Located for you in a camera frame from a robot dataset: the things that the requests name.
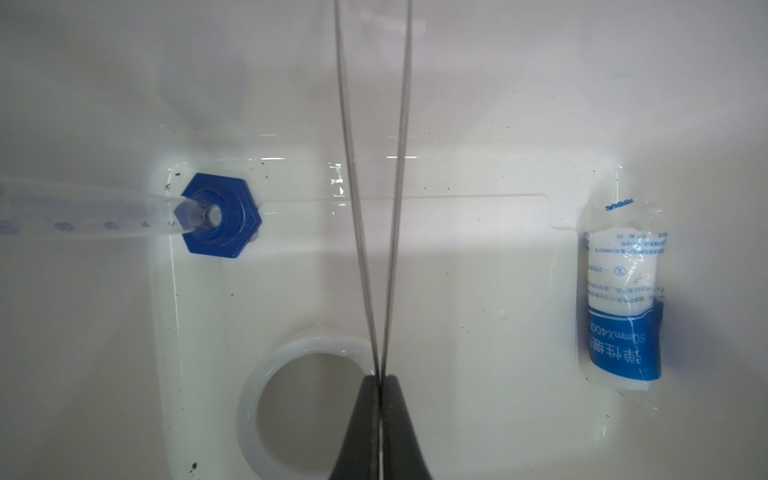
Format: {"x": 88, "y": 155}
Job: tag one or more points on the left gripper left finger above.
{"x": 359, "y": 455}

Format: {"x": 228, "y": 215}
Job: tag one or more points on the blue handled metal tweezers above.
{"x": 380, "y": 350}

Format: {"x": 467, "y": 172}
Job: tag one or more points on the white blue bandage roll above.
{"x": 623, "y": 244}

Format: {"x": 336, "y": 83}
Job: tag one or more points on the white plastic storage bin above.
{"x": 125, "y": 358}

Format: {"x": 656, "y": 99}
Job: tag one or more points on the clear cylinder blue hexagonal base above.
{"x": 215, "y": 215}

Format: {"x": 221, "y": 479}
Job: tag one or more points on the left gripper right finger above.
{"x": 401, "y": 453}

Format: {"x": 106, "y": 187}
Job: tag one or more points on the white shallow ceramic dish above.
{"x": 294, "y": 409}

